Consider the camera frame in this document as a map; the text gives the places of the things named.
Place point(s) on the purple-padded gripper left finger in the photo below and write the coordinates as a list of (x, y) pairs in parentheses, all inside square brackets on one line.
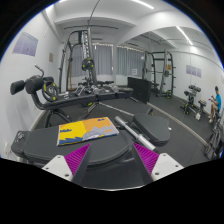
[(71, 167)]

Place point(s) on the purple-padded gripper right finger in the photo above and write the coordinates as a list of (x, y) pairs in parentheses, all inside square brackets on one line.
[(153, 166)]

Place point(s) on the yellow orange patterned towel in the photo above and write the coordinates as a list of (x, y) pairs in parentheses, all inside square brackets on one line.
[(84, 130)]

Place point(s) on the silver barbell bar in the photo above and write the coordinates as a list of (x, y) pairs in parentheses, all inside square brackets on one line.
[(138, 137)]

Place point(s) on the black padded weight bench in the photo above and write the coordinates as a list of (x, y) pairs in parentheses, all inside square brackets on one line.
[(108, 163)]

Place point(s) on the black exercise machine right edge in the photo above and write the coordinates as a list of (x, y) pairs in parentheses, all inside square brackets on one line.
[(214, 149)]

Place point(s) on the black flat bench with dumbbells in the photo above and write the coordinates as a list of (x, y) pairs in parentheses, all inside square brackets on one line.
[(46, 96)]

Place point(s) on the black plyo box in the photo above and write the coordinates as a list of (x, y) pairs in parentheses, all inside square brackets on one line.
[(141, 88)]

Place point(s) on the person in blue shirt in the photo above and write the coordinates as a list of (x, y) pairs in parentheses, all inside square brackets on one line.
[(215, 104)]

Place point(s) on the black power rack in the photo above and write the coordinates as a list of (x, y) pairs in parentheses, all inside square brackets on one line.
[(158, 82)]

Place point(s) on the purple wall posters right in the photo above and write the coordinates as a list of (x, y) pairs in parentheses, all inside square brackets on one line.
[(191, 70)]

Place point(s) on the black cable machine rack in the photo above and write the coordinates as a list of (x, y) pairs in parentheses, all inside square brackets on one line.
[(77, 59)]

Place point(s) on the purple wall poster left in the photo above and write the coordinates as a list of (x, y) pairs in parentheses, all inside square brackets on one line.
[(26, 45)]

